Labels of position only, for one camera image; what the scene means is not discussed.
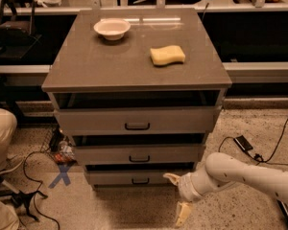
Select white bowl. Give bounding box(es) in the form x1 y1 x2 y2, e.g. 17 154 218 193
93 18 131 41

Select person leg beige trousers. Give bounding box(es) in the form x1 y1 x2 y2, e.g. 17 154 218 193
0 108 17 171

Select grey bottom drawer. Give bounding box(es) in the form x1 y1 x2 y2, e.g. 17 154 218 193
84 170 189 186

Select yellow sponge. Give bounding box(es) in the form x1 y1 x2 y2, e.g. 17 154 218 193
150 45 185 66

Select black chair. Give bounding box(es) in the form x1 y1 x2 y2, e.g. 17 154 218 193
0 0 39 60

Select grey drawer cabinet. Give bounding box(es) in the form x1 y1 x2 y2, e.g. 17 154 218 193
41 8 232 190

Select black floor cable left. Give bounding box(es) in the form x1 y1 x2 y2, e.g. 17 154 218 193
22 150 61 230

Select small items by cabinet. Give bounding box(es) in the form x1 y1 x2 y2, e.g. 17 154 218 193
49 128 76 164

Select blue tape cross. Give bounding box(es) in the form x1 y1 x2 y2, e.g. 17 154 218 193
49 164 72 189

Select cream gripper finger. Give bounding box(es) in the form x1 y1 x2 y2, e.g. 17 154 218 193
163 173 180 186
176 202 193 227

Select grey top drawer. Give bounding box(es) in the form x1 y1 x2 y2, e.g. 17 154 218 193
55 107 220 135

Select black power adapter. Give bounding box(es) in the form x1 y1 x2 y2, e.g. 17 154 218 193
234 135 253 152

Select grey drawer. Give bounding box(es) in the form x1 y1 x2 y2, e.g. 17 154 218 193
55 107 220 135
75 144 205 165
84 170 189 186

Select grey middle drawer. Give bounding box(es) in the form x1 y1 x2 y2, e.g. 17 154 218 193
75 144 205 165

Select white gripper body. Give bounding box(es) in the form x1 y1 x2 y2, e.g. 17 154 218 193
178 172 204 202

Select black cable on floor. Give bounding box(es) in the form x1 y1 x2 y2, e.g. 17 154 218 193
218 103 288 166

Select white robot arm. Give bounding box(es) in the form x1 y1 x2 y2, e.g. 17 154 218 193
163 152 288 227

